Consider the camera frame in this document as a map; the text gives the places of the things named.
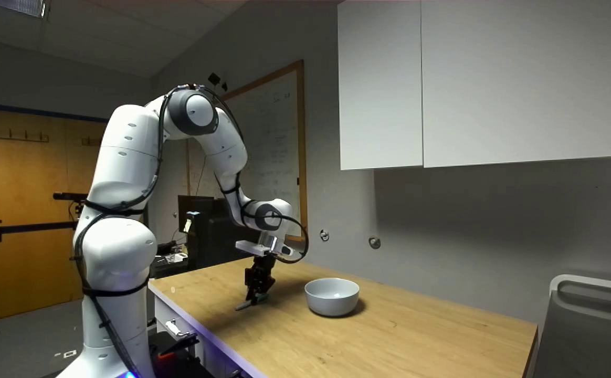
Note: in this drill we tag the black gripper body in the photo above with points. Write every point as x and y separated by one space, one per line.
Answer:
260 269

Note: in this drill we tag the grey bowl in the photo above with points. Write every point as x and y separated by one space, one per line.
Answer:
333 297

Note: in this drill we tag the black coffee machine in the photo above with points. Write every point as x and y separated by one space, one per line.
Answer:
211 233

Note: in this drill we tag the black and red device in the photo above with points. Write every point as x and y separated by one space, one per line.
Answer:
170 353

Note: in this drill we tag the wood framed whiteboard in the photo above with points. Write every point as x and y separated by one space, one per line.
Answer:
275 139

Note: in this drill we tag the narrow white cabinet door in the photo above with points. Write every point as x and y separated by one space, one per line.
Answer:
380 85

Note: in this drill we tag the orange wooden door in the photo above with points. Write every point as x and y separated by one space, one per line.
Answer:
23 190

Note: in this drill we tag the round metal wall knob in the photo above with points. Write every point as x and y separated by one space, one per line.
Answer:
324 236
374 242

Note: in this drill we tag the black wall mounted camera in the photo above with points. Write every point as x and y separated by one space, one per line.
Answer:
216 78

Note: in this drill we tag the white wall cabinet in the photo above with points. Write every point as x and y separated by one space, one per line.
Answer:
528 76

